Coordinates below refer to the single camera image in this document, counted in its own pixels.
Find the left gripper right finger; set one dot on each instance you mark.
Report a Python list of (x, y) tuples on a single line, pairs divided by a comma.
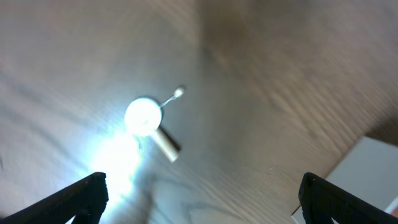
[(324, 203)]

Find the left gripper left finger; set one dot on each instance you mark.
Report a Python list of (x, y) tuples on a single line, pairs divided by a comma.
[(81, 202)]

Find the white wooden paddle ball toy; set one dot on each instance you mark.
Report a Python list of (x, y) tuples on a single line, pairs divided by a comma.
[(143, 118)]

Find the white cardboard box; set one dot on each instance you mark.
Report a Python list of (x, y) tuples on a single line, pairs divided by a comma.
[(369, 172)]

